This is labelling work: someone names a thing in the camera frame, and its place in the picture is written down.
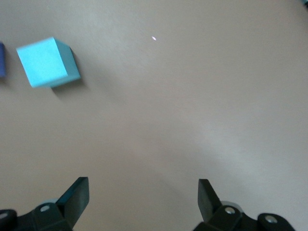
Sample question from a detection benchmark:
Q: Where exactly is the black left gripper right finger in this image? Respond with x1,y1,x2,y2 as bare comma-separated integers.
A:
194,179,259,231

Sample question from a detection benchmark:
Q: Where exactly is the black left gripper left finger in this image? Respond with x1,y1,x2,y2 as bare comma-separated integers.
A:
32,177,90,231

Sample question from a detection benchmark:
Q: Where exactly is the light blue foam cube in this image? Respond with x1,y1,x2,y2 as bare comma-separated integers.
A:
16,37,81,89

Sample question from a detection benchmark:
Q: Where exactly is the purple foam cube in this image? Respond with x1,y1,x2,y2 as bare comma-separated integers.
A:
0,42,7,78

